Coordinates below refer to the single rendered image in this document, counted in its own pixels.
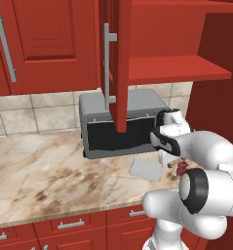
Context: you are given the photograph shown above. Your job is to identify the grey tupperware container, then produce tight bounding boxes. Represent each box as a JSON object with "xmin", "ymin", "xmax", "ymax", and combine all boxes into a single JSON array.
[{"xmin": 128, "ymin": 157, "xmax": 164, "ymax": 183}]

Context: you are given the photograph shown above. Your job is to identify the silver bar door handle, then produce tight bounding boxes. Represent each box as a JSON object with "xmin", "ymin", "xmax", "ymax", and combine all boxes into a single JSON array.
[
  {"xmin": 0, "ymin": 12, "xmax": 18, "ymax": 84},
  {"xmin": 102, "ymin": 22, "xmax": 118, "ymax": 112}
]

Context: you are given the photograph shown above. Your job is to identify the red base cabinet door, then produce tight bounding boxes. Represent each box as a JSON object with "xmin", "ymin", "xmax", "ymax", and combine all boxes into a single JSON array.
[
  {"xmin": 38, "ymin": 227, "xmax": 108, "ymax": 250},
  {"xmin": 106, "ymin": 218, "xmax": 159, "ymax": 250},
  {"xmin": 0, "ymin": 239, "xmax": 41, "ymax": 250}
]

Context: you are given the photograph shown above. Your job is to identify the open red wall cabinet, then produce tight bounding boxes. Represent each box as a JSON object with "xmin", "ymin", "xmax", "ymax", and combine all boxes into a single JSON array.
[{"xmin": 127, "ymin": 0, "xmax": 233, "ymax": 87}]

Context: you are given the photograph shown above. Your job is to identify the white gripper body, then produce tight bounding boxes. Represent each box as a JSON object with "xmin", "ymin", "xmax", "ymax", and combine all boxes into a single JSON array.
[{"xmin": 157, "ymin": 149, "xmax": 181, "ymax": 168}]

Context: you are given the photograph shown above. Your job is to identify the red raw meat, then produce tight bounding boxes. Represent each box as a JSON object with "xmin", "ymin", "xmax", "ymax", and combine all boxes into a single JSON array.
[{"xmin": 175, "ymin": 160, "xmax": 189, "ymax": 180}]

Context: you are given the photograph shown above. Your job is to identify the tall red cabinet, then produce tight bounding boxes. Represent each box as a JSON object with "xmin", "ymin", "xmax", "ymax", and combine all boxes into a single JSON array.
[{"xmin": 185, "ymin": 13, "xmax": 233, "ymax": 250}]

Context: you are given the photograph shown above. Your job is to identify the red drawer front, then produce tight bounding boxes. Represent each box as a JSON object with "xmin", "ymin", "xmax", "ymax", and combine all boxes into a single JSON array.
[
  {"xmin": 0, "ymin": 224, "xmax": 38, "ymax": 246},
  {"xmin": 105, "ymin": 203, "xmax": 155, "ymax": 228},
  {"xmin": 32, "ymin": 211, "xmax": 108, "ymax": 240}
]

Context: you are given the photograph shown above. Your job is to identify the grey toaster oven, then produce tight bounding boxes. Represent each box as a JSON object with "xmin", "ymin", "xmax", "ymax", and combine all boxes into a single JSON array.
[{"xmin": 78, "ymin": 88, "xmax": 175, "ymax": 160}]

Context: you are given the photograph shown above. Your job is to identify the open red cabinet door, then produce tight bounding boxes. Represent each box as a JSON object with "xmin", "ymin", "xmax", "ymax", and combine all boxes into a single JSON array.
[{"xmin": 98, "ymin": 0, "xmax": 133, "ymax": 134}]

